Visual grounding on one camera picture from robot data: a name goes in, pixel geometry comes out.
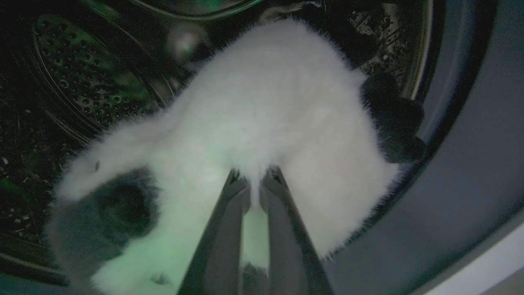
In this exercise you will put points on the white and black plush toy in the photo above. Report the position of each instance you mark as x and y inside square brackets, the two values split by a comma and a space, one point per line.
[266, 110]

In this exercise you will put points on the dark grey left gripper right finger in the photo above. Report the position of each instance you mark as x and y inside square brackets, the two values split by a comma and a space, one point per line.
[286, 246]

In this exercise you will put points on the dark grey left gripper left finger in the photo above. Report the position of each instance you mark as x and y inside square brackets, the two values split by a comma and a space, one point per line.
[221, 246]

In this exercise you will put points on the washing machine drum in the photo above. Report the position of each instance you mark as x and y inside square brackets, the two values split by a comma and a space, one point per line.
[458, 172]

